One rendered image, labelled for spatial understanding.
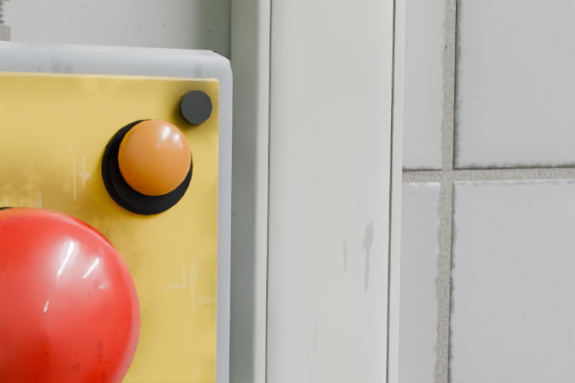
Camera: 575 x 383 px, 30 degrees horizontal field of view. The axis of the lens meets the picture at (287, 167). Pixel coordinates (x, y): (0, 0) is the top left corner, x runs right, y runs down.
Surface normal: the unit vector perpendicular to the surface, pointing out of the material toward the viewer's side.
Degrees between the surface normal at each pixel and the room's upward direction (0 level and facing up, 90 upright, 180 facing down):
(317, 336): 90
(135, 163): 96
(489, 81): 90
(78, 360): 95
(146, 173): 107
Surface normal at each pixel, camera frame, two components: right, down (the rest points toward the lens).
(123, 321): 0.90, -0.01
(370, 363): 0.50, 0.05
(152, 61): 0.46, -0.33
